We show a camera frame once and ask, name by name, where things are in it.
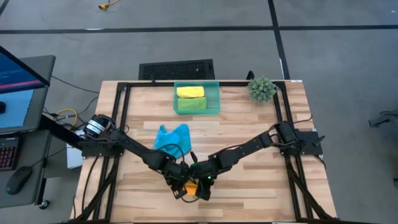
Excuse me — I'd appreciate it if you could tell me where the black floor stand with cables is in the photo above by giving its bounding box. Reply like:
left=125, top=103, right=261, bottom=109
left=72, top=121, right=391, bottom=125
left=368, top=109, right=398, bottom=128

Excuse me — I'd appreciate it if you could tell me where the yellow microfiber towel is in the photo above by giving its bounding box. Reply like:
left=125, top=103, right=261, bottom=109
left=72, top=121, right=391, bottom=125
left=176, top=86, right=205, bottom=99

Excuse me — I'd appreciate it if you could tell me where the teal translucent plastic basket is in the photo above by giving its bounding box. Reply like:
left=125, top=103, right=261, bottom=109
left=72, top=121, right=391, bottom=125
left=173, top=80, right=221, bottom=115

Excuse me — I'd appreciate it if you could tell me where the orange microfiber towel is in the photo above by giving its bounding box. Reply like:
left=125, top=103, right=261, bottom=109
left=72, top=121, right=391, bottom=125
left=183, top=182, right=199, bottom=196

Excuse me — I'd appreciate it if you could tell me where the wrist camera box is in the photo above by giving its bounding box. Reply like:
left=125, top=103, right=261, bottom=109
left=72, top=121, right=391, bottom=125
left=172, top=187, right=188, bottom=200
left=195, top=185, right=212, bottom=201

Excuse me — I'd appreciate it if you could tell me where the grey side desk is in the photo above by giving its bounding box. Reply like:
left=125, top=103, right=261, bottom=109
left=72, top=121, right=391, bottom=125
left=0, top=55, right=56, bottom=208

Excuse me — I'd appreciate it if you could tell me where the yellow floor cable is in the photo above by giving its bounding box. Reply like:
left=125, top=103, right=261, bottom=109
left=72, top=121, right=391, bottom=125
left=98, top=0, right=121, bottom=10

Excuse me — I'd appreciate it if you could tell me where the black computer mouse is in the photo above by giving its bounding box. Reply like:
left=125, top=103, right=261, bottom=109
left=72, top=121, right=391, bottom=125
left=6, top=166, right=33, bottom=196

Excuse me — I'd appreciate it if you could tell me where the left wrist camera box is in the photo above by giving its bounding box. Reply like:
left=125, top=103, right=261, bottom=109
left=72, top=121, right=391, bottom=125
left=172, top=187, right=188, bottom=200

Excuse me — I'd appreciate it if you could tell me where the white box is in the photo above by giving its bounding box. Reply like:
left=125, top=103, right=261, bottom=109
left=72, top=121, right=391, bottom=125
left=66, top=129, right=86, bottom=170

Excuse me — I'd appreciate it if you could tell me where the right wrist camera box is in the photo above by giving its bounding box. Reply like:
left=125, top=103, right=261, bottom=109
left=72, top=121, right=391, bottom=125
left=195, top=185, right=212, bottom=201

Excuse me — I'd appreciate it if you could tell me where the blue microfiber towel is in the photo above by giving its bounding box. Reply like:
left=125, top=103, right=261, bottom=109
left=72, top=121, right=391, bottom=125
left=153, top=123, right=192, bottom=159

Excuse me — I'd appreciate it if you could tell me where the black aluminium table frame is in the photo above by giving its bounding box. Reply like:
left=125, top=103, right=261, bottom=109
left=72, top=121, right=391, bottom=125
left=71, top=80, right=338, bottom=224

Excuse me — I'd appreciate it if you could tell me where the artificial green potted plant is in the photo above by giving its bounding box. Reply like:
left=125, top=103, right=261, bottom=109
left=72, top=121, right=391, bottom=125
left=247, top=75, right=277, bottom=105

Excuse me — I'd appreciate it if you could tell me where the backlit black keyboard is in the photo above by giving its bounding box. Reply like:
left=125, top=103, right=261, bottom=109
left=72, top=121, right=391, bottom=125
left=0, top=138, right=20, bottom=171

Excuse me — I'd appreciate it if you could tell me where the light blue flat panel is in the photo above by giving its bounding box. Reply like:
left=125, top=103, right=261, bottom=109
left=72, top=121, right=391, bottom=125
left=0, top=89, right=35, bottom=129

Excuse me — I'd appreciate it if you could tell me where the green microfiber towel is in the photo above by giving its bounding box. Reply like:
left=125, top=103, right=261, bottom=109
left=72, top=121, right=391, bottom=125
left=177, top=97, right=208, bottom=111

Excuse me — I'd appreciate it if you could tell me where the computer monitor with blue screen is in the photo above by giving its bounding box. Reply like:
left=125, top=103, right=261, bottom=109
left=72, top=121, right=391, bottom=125
left=0, top=45, right=50, bottom=95

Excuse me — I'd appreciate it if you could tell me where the yellow cable loop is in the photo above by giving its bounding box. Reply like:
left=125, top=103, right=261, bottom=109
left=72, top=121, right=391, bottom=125
left=55, top=108, right=78, bottom=129

